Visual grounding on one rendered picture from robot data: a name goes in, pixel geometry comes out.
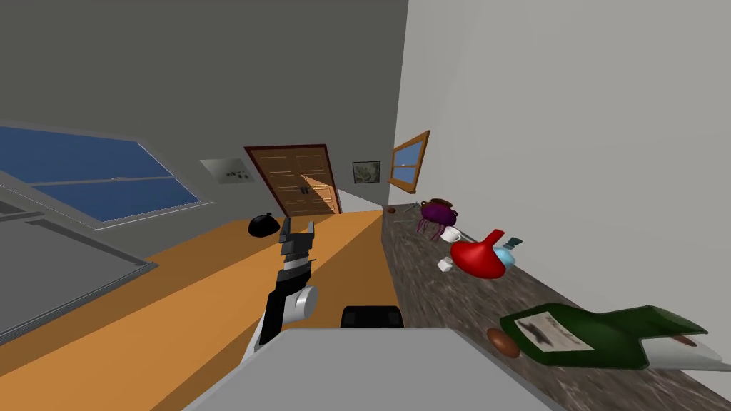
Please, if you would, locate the large blue window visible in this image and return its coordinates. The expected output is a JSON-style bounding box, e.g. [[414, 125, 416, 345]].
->
[[0, 122, 215, 232]]

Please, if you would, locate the brown wooden double door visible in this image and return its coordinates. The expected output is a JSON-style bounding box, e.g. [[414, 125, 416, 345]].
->
[[243, 143, 344, 218]]

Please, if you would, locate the brown egg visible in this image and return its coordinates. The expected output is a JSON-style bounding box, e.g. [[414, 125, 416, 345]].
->
[[486, 328, 521, 360]]

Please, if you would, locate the light blue bottle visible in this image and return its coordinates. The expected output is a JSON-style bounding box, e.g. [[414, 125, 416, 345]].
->
[[493, 237, 523, 270]]

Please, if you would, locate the red vase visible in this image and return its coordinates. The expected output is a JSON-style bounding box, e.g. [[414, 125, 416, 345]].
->
[[450, 229, 508, 280]]

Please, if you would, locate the black round object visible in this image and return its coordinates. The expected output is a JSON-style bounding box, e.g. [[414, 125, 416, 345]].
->
[[248, 213, 282, 239]]

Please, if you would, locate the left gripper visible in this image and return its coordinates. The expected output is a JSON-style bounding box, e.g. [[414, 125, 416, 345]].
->
[[278, 217, 316, 265]]

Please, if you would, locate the small wooden framed window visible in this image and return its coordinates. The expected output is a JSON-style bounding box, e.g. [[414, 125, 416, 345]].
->
[[388, 130, 432, 195]]

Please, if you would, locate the small dark framed picture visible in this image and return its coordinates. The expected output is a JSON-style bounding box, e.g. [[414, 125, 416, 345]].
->
[[352, 161, 381, 185]]

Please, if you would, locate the purple pot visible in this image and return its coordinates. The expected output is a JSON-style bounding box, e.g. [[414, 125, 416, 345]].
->
[[416, 198, 460, 241]]

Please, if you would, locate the grey wall picture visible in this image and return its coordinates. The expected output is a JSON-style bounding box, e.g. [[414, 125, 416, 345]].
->
[[199, 158, 256, 186]]

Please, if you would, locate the dark green labelled bottle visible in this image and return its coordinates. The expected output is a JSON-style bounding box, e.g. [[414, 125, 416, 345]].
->
[[499, 303, 710, 370]]

